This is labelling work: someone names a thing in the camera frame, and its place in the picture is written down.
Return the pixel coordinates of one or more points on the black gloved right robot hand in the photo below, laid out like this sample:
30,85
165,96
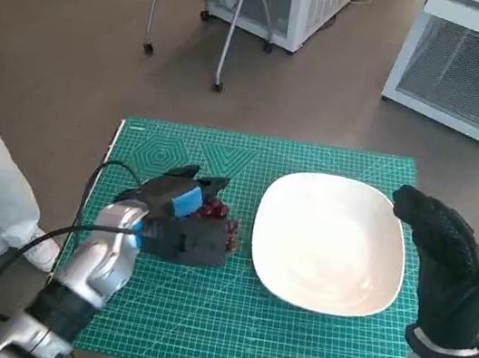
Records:
448,278

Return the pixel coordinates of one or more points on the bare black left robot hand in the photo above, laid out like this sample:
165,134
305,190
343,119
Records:
163,194

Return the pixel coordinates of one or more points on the purple toy grape bunch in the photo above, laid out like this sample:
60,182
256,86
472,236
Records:
216,209

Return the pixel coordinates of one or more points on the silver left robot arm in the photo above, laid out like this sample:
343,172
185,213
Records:
96,265

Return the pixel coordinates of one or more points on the white square plate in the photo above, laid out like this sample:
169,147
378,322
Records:
329,244

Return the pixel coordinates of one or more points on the green cutting mat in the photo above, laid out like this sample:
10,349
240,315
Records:
242,326

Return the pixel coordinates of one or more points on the white cabinet with mesh front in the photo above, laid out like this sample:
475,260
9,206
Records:
468,75

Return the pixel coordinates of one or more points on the white cabinet on wheels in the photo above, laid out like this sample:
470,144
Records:
309,7

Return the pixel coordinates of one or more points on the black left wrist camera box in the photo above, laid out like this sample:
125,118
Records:
191,244

